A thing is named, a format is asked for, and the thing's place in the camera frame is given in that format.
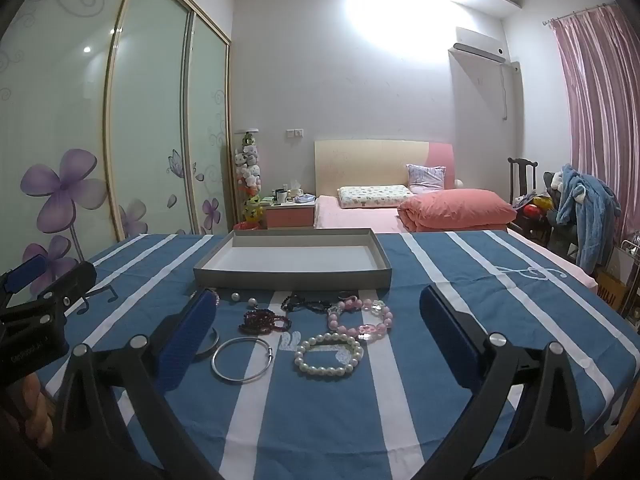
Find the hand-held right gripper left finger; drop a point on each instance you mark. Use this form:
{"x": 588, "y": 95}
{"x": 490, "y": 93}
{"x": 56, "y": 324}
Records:
{"x": 185, "y": 340}

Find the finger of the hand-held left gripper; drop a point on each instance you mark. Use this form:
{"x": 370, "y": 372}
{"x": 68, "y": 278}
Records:
{"x": 75, "y": 280}
{"x": 25, "y": 270}

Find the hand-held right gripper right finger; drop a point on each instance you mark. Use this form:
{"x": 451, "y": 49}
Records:
{"x": 447, "y": 330}

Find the silver cuff bangle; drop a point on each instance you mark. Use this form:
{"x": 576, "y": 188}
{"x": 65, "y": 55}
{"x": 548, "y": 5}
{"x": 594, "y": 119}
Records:
{"x": 214, "y": 342}

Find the thin silver bangle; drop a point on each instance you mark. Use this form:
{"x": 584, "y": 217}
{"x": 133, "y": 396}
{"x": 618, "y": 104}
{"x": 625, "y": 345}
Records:
{"x": 270, "y": 356}

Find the grey cardboard tray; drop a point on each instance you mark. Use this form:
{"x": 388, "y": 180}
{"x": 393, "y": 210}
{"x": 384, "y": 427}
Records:
{"x": 300, "y": 255}

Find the person's left hand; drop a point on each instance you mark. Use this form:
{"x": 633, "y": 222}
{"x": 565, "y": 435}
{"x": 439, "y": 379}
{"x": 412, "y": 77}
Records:
{"x": 32, "y": 402}

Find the folded coral quilt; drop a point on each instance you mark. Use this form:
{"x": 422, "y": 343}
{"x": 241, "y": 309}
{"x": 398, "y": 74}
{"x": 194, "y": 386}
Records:
{"x": 455, "y": 210}

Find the blue striped tablecloth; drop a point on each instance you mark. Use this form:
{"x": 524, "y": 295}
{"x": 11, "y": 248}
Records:
{"x": 350, "y": 410}

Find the bed with pink sheet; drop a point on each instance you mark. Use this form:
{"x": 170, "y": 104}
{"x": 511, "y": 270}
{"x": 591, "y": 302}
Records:
{"x": 360, "y": 217}

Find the dark office chair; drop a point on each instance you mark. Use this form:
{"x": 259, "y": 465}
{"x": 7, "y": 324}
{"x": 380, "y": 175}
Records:
{"x": 560, "y": 235}

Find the white patterned pillow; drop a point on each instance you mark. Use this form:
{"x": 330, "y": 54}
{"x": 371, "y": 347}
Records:
{"x": 372, "y": 196}

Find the lavender pillow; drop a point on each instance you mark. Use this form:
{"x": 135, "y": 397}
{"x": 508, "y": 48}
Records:
{"x": 425, "y": 177}

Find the colourful plush toys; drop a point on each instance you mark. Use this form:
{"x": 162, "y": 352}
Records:
{"x": 540, "y": 204}

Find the pink and cream nightstand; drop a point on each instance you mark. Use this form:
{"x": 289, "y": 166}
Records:
{"x": 290, "y": 216}

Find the dark wooden chair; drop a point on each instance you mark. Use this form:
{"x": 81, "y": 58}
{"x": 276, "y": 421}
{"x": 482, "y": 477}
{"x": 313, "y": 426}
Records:
{"x": 515, "y": 175}

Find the cardboard box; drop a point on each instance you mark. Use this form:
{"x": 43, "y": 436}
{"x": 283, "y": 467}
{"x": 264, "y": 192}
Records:
{"x": 612, "y": 292}

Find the plush toy display tube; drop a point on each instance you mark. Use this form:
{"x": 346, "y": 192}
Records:
{"x": 248, "y": 170}

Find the cream and pink headboard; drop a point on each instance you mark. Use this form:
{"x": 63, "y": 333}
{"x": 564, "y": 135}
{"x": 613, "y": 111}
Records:
{"x": 370, "y": 165}

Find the folded light blue cloth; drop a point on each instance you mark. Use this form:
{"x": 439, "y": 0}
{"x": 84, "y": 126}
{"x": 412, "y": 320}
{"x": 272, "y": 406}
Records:
{"x": 304, "y": 198}

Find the tissue box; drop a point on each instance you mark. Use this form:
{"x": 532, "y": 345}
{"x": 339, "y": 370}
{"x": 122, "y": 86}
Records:
{"x": 296, "y": 191}

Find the flower print sliding wardrobe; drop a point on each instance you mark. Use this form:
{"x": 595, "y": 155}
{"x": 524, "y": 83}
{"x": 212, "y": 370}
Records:
{"x": 150, "y": 110}

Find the blue plush robe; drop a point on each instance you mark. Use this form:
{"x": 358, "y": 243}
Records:
{"x": 590, "y": 210}

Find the metal rack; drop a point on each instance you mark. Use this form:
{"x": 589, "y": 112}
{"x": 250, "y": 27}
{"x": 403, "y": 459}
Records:
{"x": 631, "y": 247}

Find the pink curtain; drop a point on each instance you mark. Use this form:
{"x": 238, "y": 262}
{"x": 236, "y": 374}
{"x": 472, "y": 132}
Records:
{"x": 600, "y": 110}

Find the white air conditioner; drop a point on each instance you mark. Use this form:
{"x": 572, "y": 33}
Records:
{"x": 480, "y": 42}

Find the curtain rod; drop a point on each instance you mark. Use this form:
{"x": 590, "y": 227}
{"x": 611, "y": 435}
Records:
{"x": 570, "y": 15}

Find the white wall switch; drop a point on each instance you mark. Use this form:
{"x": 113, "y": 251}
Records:
{"x": 295, "y": 133}

